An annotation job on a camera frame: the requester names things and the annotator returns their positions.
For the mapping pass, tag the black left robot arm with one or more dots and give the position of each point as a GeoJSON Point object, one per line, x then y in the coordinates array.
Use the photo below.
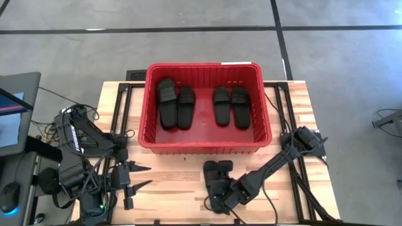
{"type": "Point", "coordinates": [75, 147]}

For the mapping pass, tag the black computer mouse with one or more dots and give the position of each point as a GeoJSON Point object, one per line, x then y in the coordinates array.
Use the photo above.
{"type": "Point", "coordinates": [9, 196]}

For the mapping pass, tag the white label on bin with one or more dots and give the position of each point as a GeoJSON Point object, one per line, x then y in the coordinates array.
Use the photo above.
{"type": "Point", "coordinates": [235, 63]}

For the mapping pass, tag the grey side desk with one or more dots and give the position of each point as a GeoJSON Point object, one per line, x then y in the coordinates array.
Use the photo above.
{"type": "Point", "coordinates": [19, 169]}

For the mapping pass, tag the black slide sandal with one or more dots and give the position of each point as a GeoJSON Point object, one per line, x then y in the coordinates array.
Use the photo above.
{"type": "Point", "coordinates": [209, 175]}
{"type": "Point", "coordinates": [242, 116]}
{"type": "Point", "coordinates": [221, 114]}
{"type": "Point", "coordinates": [168, 113]}
{"type": "Point", "coordinates": [186, 116]}

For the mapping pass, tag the black aluminium table frame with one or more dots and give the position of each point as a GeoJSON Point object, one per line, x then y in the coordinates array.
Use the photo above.
{"type": "Point", "coordinates": [123, 87]}

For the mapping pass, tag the thick black beam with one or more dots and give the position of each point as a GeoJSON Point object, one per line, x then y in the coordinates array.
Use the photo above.
{"type": "Point", "coordinates": [41, 146]}

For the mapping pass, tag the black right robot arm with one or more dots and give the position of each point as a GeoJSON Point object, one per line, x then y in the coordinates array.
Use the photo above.
{"type": "Point", "coordinates": [276, 161]}

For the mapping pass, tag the black floor vent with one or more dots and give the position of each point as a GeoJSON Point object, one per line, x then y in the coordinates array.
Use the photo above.
{"type": "Point", "coordinates": [133, 75]}

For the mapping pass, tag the grey floor stand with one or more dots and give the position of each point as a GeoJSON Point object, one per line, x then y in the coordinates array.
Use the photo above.
{"type": "Point", "coordinates": [389, 120]}

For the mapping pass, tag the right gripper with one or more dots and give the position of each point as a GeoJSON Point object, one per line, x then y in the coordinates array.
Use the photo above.
{"type": "Point", "coordinates": [237, 193]}

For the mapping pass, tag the grey framed monitor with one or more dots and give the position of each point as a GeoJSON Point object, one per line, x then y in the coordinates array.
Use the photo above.
{"type": "Point", "coordinates": [19, 84]}

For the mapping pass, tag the thin black bar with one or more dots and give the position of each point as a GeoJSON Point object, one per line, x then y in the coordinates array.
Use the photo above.
{"type": "Point", "coordinates": [19, 100]}

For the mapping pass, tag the red plastic bin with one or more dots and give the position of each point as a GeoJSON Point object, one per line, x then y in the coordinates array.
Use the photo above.
{"type": "Point", "coordinates": [204, 135]}

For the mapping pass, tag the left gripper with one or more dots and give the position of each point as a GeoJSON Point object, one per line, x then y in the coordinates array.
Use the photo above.
{"type": "Point", "coordinates": [121, 175]}

